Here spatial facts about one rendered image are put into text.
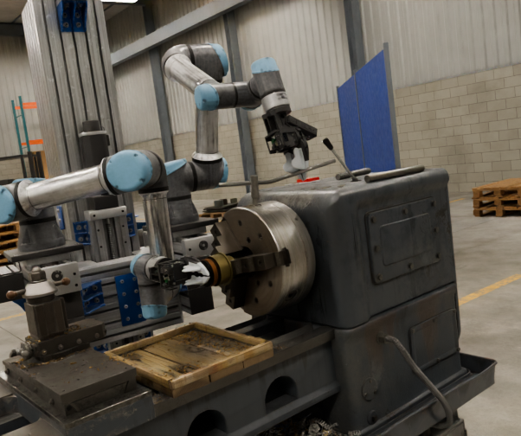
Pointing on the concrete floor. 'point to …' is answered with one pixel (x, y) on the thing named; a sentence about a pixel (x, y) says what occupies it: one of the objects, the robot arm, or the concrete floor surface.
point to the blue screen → (369, 117)
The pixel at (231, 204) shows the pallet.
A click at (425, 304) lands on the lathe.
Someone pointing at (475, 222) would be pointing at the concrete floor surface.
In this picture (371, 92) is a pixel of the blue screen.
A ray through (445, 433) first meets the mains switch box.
